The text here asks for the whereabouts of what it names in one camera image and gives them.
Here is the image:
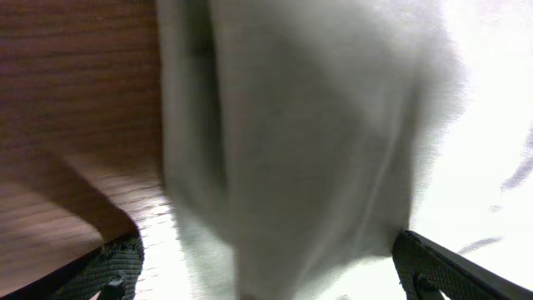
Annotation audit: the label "white Puma t-shirt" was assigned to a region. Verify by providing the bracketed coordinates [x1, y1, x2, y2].
[137, 0, 533, 300]

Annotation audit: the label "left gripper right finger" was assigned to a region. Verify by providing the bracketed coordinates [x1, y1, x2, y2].
[392, 231, 532, 300]

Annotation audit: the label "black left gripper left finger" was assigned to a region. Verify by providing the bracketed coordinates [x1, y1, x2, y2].
[1, 234, 144, 300]

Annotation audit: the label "khaki green shorts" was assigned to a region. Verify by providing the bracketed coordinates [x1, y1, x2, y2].
[157, 0, 456, 299]

